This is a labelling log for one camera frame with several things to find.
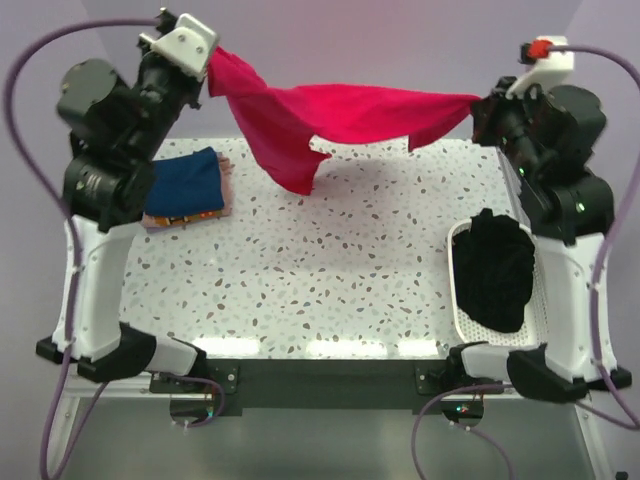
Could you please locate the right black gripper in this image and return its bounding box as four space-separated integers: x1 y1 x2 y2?
471 75 549 182

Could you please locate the red t shirt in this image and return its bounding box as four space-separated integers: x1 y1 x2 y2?
208 48 479 195

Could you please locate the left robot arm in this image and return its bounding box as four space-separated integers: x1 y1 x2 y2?
36 47 209 392

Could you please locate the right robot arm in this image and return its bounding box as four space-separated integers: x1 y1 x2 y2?
439 77 632 404

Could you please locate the folded blue t shirt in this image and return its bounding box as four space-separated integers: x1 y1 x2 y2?
144 147 225 217

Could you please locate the folded pink t shirt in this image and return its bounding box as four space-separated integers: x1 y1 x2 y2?
141 154 236 229

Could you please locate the black t shirt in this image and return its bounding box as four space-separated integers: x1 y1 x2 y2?
452 208 535 334

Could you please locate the white perforated tray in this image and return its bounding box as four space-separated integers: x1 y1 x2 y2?
446 218 549 348

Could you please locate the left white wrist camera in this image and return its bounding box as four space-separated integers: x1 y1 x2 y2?
139 9 220 82

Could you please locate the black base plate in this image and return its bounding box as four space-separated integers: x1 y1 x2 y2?
149 357 489 418

